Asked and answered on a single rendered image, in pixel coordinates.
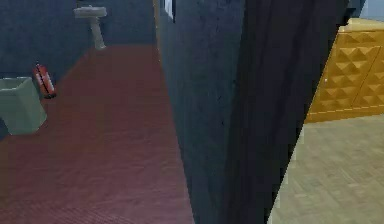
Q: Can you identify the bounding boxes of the yellow studded wooden cabinet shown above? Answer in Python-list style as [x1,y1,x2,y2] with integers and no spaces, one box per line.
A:
[304,17,384,125]

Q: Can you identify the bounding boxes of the grey-green waste bin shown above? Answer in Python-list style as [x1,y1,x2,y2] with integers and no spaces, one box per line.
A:
[0,76,48,136]

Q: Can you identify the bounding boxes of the white pedestal sink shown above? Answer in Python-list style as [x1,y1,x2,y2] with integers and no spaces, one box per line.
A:
[73,5,108,51]

